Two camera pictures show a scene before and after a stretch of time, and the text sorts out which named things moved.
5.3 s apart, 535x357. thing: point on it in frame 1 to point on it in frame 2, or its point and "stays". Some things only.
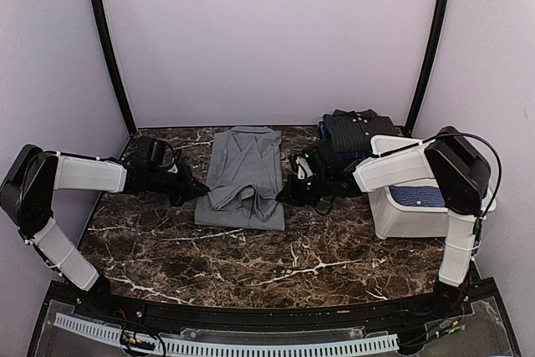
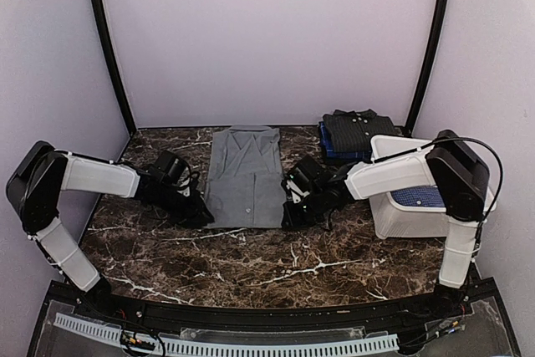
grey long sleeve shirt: (245, 181) stays
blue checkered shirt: (420, 196) stays
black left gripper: (189, 187) to (194, 213)
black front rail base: (471, 322) stays
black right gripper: (291, 195) to (294, 221)
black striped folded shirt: (351, 131) stays
